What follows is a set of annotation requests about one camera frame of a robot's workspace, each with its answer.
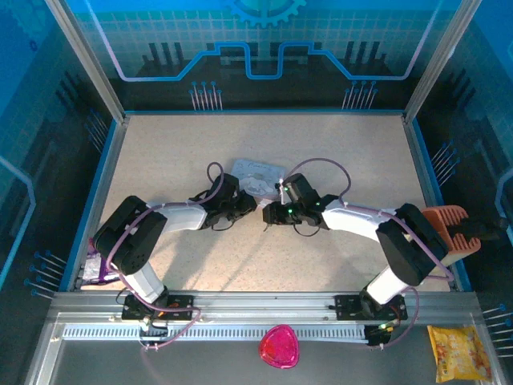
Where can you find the pastel cartoon tin box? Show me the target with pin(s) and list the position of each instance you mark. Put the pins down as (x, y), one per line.
(256, 176)

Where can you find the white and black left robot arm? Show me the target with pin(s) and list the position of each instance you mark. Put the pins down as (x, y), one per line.
(180, 218)

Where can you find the pink triangular plastic container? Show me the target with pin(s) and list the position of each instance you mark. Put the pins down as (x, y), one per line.
(278, 347)

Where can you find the cream and orange utensil holder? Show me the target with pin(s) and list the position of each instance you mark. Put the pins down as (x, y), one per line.
(445, 218)

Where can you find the purple snack packet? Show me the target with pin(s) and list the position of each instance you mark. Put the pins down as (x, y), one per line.
(94, 266)

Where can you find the yellow snack bag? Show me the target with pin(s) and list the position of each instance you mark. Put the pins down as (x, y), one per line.
(459, 353)

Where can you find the aluminium mounting rail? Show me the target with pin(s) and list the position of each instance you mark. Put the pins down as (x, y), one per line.
(264, 306)

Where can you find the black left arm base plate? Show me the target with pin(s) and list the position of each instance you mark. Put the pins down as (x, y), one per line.
(180, 306)

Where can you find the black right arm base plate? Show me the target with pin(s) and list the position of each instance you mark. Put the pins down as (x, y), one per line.
(348, 306)

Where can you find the aluminium table side rail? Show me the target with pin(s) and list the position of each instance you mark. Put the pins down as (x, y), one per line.
(425, 180)
(105, 180)

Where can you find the aluminium frame post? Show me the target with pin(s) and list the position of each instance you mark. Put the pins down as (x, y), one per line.
(87, 60)
(437, 60)

